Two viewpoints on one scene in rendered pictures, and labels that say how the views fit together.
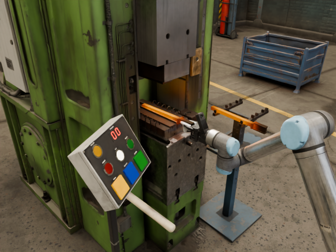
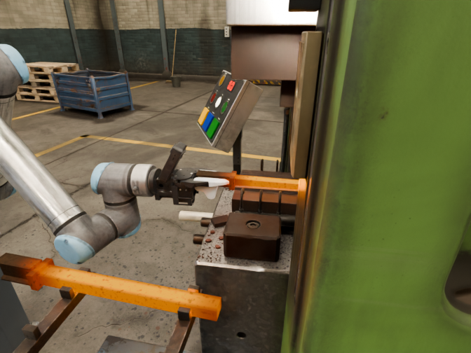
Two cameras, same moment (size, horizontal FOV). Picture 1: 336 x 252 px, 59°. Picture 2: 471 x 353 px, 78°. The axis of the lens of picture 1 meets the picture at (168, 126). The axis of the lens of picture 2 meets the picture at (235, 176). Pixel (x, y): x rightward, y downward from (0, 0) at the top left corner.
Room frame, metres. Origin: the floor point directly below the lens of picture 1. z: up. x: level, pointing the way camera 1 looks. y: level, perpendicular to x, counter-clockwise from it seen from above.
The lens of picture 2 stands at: (2.13, -0.47, 1.35)
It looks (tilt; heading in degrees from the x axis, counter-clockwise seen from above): 26 degrees down; 144
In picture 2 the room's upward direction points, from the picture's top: straight up
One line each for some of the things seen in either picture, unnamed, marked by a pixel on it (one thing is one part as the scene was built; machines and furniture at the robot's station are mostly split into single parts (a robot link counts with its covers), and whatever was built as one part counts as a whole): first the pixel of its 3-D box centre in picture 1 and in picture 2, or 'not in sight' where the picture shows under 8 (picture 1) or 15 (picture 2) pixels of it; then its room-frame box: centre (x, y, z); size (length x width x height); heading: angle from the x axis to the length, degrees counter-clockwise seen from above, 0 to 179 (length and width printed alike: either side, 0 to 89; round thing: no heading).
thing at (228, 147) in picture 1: (226, 144); (118, 180); (1.34, -0.31, 0.98); 0.12 x 0.09 x 0.10; 46
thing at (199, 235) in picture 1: (178, 243); not in sight; (1.52, -0.08, 0.01); 0.58 x 0.39 x 0.01; 136
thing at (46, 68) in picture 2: not in sight; (48, 81); (-5.99, 0.14, 0.37); 1.26 x 0.88 x 0.74; 36
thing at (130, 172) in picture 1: (130, 173); (209, 122); (1.05, 0.16, 1.01); 0.07 x 0.05 x 0.07; 161
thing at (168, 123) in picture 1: (152, 117); (315, 197); (1.70, 0.10, 0.96); 0.42 x 0.20 x 0.09; 46
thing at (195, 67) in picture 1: (195, 61); (303, 104); (1.87, -0.18, 1.27); 0.09 x 0.02 x 0.17; 136
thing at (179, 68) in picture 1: (151, 61); (334, 52); (1.70, 0.10, 1.32); 0.42 x 0.20 x 0.10; 46
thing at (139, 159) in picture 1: (140, 160); (214, 128); (1.15, 0.13, 1.01); 0.07 x 0.05 x 0.07; 161
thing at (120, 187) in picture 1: (120, 187); (204, 116); (0.96, 0.20, 1.01); 0.07 x 0.05 x 0.07; 161
